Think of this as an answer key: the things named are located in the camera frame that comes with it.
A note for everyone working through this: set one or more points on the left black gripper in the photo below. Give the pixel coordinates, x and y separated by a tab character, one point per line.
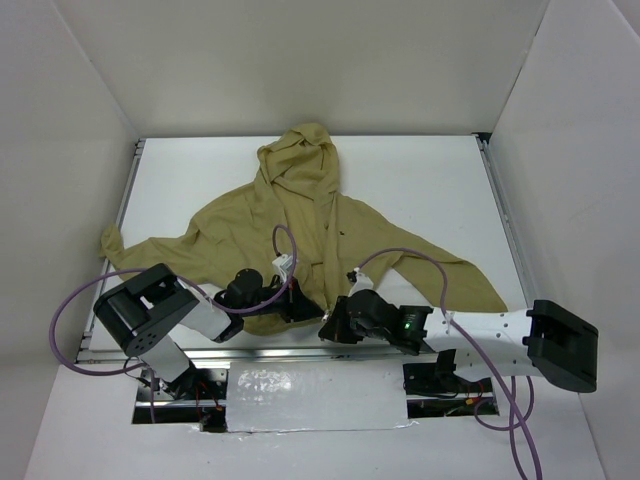
296	300

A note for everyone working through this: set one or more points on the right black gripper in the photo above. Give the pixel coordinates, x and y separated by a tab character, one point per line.
341	318

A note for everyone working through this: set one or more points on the tan hooded zip jacket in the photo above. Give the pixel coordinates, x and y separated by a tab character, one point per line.
295	203

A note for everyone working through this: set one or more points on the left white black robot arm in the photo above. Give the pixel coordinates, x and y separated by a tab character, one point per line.
140	313

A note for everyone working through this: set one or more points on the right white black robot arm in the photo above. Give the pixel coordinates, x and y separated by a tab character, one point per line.
545	340

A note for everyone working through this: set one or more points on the white foil covered panel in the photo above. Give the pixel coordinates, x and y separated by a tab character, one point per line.
316	396

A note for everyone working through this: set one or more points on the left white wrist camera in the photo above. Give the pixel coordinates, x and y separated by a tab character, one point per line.
284	267

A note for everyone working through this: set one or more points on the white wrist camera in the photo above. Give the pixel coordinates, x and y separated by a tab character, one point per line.
284	267
359	281

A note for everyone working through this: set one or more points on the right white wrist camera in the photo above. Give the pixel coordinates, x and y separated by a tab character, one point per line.
359	281

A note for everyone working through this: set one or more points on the right aluminium side rail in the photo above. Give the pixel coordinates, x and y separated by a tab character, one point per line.
526	282

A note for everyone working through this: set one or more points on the aluminium side rail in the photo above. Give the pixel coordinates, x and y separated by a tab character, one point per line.
526	282
112	239

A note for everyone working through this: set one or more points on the left aluminium side rail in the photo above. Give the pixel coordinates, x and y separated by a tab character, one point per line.
112	239

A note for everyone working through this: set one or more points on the front aluminium rail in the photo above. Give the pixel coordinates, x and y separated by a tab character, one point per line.
300	354

